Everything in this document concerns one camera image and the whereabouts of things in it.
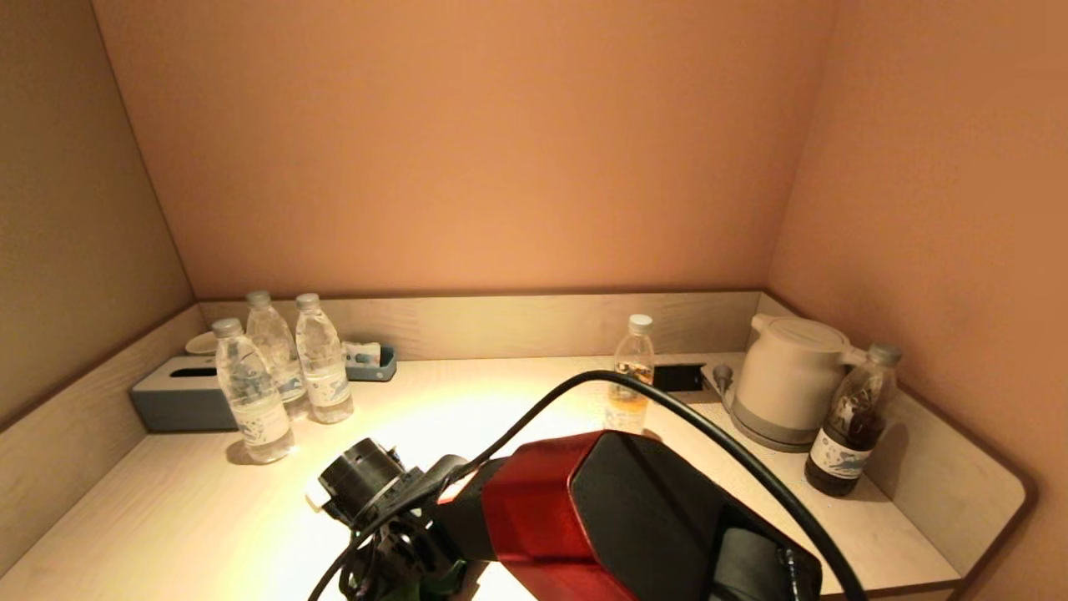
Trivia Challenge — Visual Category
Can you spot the dark tea plastic bottle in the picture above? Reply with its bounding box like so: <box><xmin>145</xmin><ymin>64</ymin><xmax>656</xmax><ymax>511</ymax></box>
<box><xmin>804</xmin><ymin>342</ymin><xmax>902</xmax><ymax>497</ymax></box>

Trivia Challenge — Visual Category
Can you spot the orange drink plastic bottle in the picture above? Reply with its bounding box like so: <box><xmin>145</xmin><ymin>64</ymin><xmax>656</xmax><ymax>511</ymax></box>
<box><xmin>605</xmin><ymin>315</ymin><xmax>654</xmax><ymax>435</ymax></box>

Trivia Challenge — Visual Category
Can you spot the small blue tray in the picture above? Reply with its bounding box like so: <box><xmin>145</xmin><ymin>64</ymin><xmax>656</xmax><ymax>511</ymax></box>
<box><xmin>344</xmin><ymin>345</ymin><xmax>398</xmax><ymax>383</ymax></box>

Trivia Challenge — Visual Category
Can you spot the grey tissue box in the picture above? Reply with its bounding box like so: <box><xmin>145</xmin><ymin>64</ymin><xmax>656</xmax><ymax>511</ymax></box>
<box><xmin>130</xmin><ymin>357</ymin><xmax>243</xmax><ymax>434</ymax></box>

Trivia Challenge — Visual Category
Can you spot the wooden desk rim board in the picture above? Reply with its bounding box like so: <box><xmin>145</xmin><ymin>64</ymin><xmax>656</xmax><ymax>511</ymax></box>
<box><xmin>0</xmin><ymin>290</ymin><xmax>1035</xmax><ymax>601</ymax></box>

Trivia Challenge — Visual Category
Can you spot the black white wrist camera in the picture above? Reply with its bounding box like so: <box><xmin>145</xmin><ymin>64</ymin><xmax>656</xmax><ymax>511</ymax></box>
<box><xmin>305</xmin><ymin>438</ymin><xmax>410</xmax><ymax>527</ymax></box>

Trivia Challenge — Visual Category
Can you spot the black recessed power socket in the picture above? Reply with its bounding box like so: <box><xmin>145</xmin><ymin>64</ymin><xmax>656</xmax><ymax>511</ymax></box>
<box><xmin>651</xmin><ymin>362</ymin><xmax>704</xmax><ymax>392</ymax></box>

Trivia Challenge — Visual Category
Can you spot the black camera cable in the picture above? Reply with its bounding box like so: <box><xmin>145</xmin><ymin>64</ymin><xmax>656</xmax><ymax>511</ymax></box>
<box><xmin>309</xmin><ymin>371</ymin><xmax>869</xmax><ymax>601</ymax></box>

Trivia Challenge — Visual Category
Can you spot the white electric kettle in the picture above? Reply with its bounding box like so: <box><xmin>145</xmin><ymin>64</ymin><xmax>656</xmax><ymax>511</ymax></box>
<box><xmin>730</xmin><ymin>315</ymin><xmax>864</xmax><ymax>435</ymax></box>

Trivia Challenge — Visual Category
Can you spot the clear plastic water bottle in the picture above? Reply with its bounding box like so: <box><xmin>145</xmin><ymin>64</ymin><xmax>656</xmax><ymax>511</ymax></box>
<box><xmin>245</xmin><ymin>290</ymin><xmax>310</xmax><ymax>421</ymax></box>
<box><xmin>211</xmin><ymin>318</ymin><xmax>296</xmax><ymax>465</ymax></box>
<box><xmin>295</xmin><ymin>293</ymin><xmax>355</xmax><ymax>426</ymax></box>

